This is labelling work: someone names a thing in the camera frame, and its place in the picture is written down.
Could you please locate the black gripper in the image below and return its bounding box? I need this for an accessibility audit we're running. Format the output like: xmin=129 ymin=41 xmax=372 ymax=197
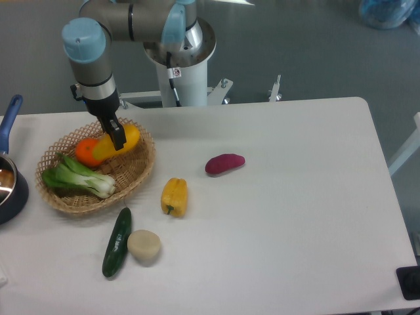
xmin=70 ymin=84 xmax=127 ymax=151

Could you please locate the yellow mango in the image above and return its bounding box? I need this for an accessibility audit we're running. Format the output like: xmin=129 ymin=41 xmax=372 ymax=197
xmin=92 ymin=123 xmax=141 ymax=161

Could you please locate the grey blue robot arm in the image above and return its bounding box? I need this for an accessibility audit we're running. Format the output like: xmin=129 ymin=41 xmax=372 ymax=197
xmin=62 ymin=1 xmax=197 ymax=150

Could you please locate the woven wicker basket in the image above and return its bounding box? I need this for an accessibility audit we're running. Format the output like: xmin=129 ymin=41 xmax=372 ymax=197
xmin=35 ymin=118 xmax=156 ymax=215

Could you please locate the orange tangerine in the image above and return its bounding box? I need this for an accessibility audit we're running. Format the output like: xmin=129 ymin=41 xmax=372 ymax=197
xmin=75 ymin=138 xmax=104 ymax=167

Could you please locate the green bok choy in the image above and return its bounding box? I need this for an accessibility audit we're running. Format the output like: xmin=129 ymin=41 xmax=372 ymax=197
xmin=41 ymin=153 xmax=116 ymax=199

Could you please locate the yellow bell pepper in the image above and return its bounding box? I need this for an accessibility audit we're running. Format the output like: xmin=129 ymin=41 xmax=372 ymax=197
xmin=161 ymin=178 xmax=188 ymax=218

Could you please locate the purple sweet potato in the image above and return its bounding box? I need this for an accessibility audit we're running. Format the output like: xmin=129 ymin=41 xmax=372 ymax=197
xmin=205 ymin=154 xmax=246 ymax=176

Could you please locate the dark green cucumber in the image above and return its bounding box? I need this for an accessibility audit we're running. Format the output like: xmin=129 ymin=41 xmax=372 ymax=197
xmin=102 ymin=207 xmax=132 ymax=278

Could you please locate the beige round potato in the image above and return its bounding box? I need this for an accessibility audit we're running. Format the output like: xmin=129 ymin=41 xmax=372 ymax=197
xmin=127 ymin=230 xmax=161 ymax=261

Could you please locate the blue plastic bag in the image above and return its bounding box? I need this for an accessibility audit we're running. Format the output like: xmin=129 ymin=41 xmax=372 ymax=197
xmin=358 ymin=1 xmax=419 ymax=35

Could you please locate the black device at edge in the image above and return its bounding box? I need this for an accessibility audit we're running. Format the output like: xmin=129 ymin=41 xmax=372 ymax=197
xmin=396 ymin=266 xmax=420 ymax=301

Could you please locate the black cable on pedestal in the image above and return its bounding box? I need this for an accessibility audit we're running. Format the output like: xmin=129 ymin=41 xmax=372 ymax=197
xmin=165 ymin=51 xmax=182 ymax=108

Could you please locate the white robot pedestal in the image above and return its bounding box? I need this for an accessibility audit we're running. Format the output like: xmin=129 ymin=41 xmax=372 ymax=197
xmin=120 ymin=17 xmax=234 ymax=108

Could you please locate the blue handled saucepan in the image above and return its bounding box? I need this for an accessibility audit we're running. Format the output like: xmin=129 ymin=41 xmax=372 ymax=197
xmin=1 ymin=94 xmax=29 ymax=224

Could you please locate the white frame bar right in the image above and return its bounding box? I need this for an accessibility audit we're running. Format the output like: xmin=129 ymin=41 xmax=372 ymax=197
xmin=388 ymin=112 xmax=419 ymax=177

